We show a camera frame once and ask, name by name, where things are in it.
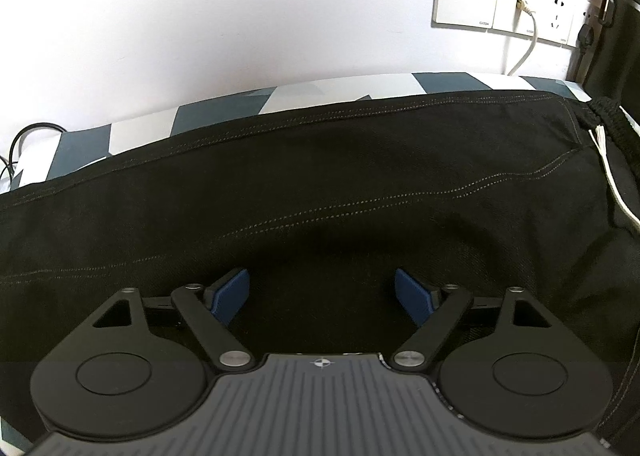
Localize black bag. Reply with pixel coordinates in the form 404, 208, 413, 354
569, 0, 640, 104

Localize white paper sheet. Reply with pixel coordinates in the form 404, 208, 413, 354
491, 0, 541, 38

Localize black cable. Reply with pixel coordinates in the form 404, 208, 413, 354
0, 122, 68, 177

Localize white power wall socket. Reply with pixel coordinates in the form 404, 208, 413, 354
534, 0, 580, 47

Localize geometric patterned bedsheet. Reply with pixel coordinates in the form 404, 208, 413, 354
0, 71, 596, 194

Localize black plug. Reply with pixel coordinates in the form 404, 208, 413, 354
577, 24, 595, 57

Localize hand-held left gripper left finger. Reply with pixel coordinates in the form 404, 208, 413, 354
92, 267, 252, 372

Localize black pants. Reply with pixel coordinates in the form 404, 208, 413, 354
0, 90, 640, 452

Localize white network cable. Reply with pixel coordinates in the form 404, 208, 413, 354
507, 0, 540, 77

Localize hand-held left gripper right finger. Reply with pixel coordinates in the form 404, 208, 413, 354
392, 267, 552, 372

